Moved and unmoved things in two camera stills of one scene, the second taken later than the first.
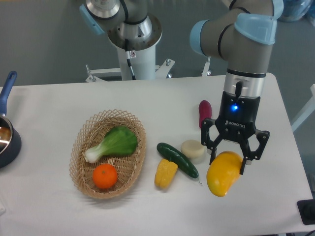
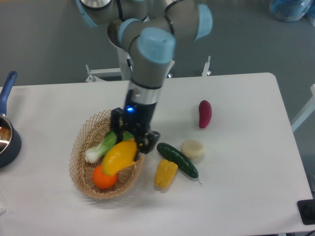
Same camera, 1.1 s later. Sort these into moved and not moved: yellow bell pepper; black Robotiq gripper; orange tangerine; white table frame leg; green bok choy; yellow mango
Moved: black Robotiq gripper; yellow mango
Not moved: yellow bell pepper; white table frame leg; orange tangerine; green bok choy
